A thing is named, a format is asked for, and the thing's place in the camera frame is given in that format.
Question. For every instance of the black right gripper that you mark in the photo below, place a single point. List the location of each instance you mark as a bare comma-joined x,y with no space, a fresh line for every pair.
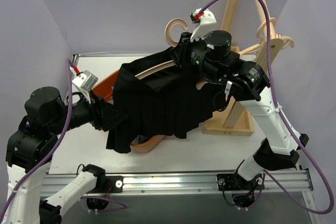
182,51

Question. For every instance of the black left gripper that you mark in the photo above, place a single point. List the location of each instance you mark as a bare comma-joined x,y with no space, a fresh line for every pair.
99,114

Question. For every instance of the wooden hanger of black skirt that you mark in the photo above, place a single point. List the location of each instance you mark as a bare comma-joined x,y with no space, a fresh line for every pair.
158,73

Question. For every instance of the black pleated skirt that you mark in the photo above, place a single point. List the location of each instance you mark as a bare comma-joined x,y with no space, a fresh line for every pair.
168,113

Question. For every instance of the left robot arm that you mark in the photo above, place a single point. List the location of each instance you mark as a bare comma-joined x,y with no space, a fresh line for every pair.
29,154

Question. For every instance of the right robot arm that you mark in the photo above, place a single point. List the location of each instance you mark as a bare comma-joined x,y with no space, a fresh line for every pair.
279,149

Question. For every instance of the wooden clothes rack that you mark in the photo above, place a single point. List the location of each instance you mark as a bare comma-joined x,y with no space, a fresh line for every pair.
243,75

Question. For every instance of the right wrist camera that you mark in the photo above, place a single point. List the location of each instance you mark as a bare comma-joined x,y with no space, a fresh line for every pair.
204,24

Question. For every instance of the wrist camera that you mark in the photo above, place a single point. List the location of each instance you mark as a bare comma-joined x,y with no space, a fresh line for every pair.
84,82
204,24

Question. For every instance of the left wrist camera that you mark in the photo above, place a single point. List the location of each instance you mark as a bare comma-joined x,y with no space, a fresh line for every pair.
84,82

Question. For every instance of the aluminium rail table edge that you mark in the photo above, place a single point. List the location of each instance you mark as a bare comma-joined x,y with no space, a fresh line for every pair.
174,166

